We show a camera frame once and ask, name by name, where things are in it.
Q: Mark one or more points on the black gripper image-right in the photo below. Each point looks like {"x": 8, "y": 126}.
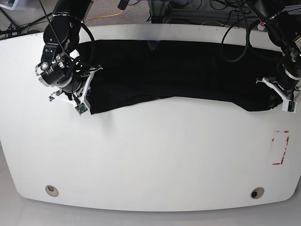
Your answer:
{"x": 289, "y": 68}

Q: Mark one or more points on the black silver gripper image-left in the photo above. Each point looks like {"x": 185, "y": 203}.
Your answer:
{"x": 56, "y": 69}

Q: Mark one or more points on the black T-shirt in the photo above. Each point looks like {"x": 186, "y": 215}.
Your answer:
{"x": 137, "y": 71}

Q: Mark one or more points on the white power strip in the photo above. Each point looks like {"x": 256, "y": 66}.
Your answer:
{"x": 261, "y": 26}

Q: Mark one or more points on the black tripod stand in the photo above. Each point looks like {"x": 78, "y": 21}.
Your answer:
{"x": 14, "y": 30}

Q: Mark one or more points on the red tape rectangle marking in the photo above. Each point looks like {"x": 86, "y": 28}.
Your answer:
{"x": 279, "y": 145}

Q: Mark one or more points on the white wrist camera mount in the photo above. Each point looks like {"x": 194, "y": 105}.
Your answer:
{"x": 80, "y": 89}
{"x": 289, "y": 97}

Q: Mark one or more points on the metal frame base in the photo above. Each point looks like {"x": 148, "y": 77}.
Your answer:
{"x": 161, "y": 13}

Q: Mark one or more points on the left table cable grommet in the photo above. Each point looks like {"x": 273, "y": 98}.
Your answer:
{"x": 51, "y": 190}

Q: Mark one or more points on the table cable grommet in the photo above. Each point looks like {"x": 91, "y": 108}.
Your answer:
{"x": 257, "y": 193}
{"x": 51, "y": 190}

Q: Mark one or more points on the right table cable grommet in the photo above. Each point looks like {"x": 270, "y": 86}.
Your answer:
{"x": 257, "y": 193}

